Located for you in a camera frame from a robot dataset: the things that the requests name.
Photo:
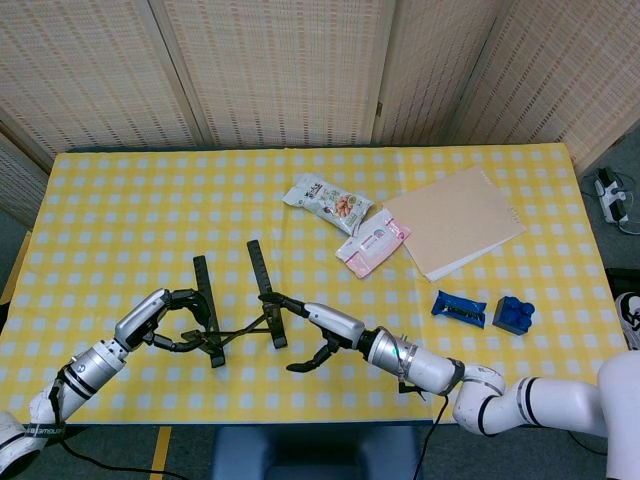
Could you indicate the black folding stand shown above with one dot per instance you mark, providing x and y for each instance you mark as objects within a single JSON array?
[{"x": 205, "y": 280}]

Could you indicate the pink white wipes packet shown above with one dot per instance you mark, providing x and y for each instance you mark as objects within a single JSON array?
[{"x": 372, "y": 242}]

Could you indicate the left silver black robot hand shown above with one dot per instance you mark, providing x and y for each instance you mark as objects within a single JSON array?
[{"x": 140, "y": 317}]

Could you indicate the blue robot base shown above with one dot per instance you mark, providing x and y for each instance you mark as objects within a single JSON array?
[{"x": 315, "y": 452}]

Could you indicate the white power strip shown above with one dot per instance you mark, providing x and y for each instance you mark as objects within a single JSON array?
[{"x": 611, "y": 197}]

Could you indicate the yellow white checked tablecloth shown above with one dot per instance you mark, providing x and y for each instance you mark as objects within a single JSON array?
[{"x": 150, "y": 210}]

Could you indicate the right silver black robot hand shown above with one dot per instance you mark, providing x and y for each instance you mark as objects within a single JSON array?
[{"x": 335, "y": 322}]

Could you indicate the white nut snack bag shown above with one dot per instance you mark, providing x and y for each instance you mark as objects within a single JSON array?
[{"x": 330, "y": 202}]

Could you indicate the beige woven folding screen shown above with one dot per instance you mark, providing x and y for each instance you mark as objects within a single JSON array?
[{"x": 275, "y": 75}]

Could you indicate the black white sneaker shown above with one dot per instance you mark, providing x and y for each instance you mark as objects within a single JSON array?
[{"x": 630, "y": 320}]

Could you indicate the tan paper folder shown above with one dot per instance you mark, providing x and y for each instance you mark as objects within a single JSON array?
[{"x": 460, "y": 220}]

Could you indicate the blue snack wrapper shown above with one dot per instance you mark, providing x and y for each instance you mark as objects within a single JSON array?
[{"x": 457, "y": 309}]

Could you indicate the blue building block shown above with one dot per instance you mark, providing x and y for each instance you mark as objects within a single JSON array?
[{"x": 514, "y": 315}]

